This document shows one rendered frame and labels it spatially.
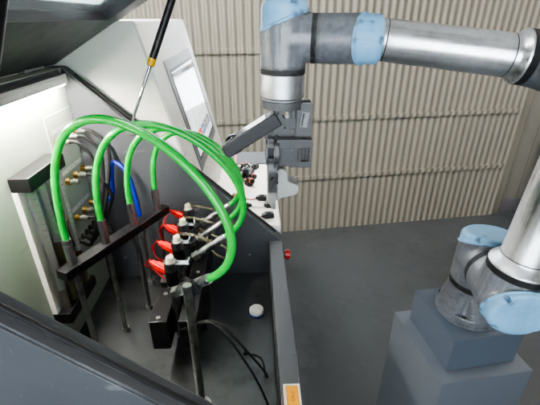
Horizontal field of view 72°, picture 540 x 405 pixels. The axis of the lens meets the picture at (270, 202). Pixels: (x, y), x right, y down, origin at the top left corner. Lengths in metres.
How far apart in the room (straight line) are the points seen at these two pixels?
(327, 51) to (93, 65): 0.65
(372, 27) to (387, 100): 2.27
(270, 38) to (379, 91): 2.25
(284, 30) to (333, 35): 0.07
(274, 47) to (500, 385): 0.93
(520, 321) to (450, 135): 2.48
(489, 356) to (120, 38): 1.17
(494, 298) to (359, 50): 0.51
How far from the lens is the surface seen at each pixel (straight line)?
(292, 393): 0.74
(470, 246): 0.94
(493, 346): 1.08
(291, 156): 0.67
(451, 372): 1.07
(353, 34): 0.62
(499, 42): 0.80
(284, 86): 0.63
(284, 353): 0.81
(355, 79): 2.76
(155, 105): 1.05
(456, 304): 1.01
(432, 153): 3.20
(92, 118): 0.65
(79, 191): 1.09
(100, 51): 1.07
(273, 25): 0.62
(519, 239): 0.80
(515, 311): 0.84
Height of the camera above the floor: 1.56
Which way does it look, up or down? 27 degrees down
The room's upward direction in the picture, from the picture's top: straight up
